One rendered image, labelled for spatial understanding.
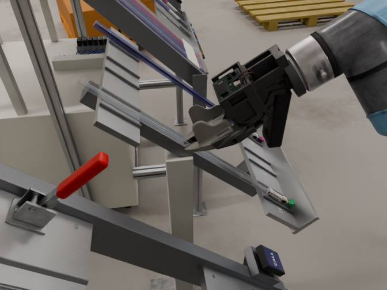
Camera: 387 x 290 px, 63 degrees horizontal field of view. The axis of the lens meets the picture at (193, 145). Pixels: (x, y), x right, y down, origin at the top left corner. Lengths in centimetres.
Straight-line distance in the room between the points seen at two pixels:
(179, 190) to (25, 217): 47
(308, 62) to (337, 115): 194
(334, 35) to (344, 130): 182
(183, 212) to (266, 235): 81
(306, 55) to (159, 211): 127
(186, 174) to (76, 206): 38
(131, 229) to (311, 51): 34
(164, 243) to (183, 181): 32
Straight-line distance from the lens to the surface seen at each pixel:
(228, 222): 159
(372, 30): 51
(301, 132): 218
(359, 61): 51
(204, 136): 51
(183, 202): 79
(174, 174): 71
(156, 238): 43
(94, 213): 38
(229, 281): 53
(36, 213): 33
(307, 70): 49
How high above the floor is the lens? 128
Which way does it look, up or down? 41 degrees down
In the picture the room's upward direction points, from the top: straight up
